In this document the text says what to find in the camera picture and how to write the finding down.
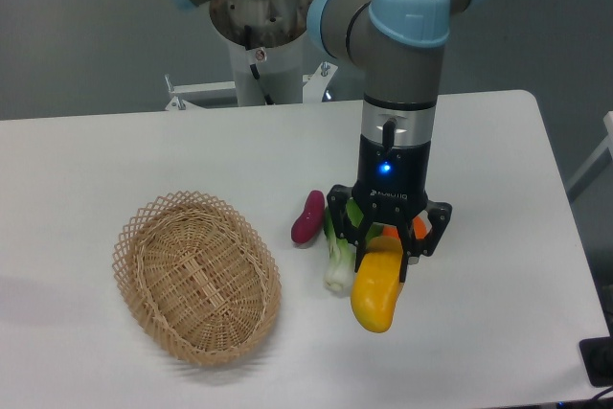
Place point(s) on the white table leg frame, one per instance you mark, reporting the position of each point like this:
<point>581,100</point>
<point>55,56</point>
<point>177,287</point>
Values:
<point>593,166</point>

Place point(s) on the purple sweet potato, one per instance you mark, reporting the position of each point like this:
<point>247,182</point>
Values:
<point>309,222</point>

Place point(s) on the woven wicker basket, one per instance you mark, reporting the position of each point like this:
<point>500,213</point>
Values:
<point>197,278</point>

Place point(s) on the yellow mango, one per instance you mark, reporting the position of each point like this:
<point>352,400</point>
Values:
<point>376,285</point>

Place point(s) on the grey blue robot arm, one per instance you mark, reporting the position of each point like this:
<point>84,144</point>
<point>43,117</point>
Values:
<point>399,45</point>

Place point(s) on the orange tangerine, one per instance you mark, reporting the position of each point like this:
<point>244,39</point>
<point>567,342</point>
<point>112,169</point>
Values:
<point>419,227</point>

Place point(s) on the green bok choy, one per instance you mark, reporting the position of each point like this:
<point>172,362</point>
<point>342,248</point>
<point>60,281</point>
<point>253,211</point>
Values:
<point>339,274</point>

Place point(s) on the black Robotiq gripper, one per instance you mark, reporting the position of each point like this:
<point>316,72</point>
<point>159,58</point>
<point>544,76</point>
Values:
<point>389,189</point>

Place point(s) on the black device at table edge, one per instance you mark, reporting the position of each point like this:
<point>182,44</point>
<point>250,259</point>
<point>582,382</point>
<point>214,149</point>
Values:
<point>596,354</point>

